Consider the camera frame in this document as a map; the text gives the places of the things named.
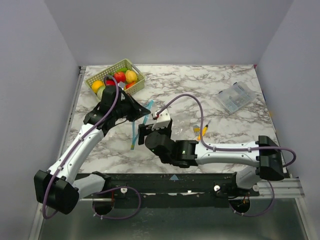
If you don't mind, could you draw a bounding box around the green cabbage toy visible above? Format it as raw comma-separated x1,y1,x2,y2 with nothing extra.
96,86,106,100

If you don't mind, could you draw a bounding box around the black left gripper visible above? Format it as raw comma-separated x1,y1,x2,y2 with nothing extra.
113,92,151,122

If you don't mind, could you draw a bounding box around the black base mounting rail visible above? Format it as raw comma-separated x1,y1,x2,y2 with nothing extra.
84,173,259,209

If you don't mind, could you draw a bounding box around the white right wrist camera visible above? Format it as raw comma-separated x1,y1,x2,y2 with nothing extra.
151,109,171,131

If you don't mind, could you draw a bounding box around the clear zip top bag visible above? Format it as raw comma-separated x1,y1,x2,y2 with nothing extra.
130,99,196,151

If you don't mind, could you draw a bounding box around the yellow pear toy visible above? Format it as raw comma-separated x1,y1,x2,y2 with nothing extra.
125,70,138,84

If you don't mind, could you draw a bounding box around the yellow hex key set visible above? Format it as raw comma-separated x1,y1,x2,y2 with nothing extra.
193,125,202,137

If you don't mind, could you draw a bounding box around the orange fruit toy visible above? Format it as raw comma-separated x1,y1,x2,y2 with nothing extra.
91,80,104,94

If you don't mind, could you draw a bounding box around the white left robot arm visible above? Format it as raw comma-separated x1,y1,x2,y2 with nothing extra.
33,85,151,215

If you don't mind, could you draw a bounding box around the green perforated plastic basket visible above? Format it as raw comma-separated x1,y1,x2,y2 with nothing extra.
85,58,146,95

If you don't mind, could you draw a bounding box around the green leaf toy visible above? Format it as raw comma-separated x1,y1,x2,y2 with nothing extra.
115,67,128,74

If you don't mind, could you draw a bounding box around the red tomato toy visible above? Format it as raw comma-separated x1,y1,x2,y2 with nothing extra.
113,71,126,83

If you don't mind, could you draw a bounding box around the clear plastic screw box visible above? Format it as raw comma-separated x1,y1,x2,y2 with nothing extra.
216,81,256,114

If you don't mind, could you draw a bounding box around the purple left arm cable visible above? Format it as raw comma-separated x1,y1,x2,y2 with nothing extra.
42,74,142,221

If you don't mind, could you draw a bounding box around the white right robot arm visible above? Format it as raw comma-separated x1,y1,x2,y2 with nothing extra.
138,122,285,196

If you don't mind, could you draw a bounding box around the yellow handled screwdriver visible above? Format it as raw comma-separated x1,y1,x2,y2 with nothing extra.
197,120,211,141

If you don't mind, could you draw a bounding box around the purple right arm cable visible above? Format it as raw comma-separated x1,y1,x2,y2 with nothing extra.
156,94,298,217

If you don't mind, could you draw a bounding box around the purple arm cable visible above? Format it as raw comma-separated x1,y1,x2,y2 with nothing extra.
156,94,298,217
42,74,142,221

